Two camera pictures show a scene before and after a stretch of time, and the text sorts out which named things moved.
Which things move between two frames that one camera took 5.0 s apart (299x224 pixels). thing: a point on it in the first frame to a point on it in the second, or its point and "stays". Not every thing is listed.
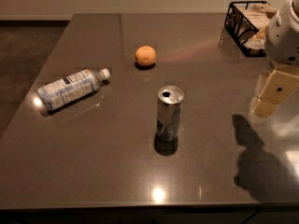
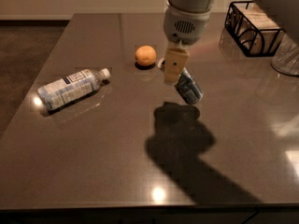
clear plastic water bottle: [60, 92] stays
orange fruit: [145, 55] stays
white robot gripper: [284, 36] to [186, 27]
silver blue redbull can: [169, 112] to [188, 88]
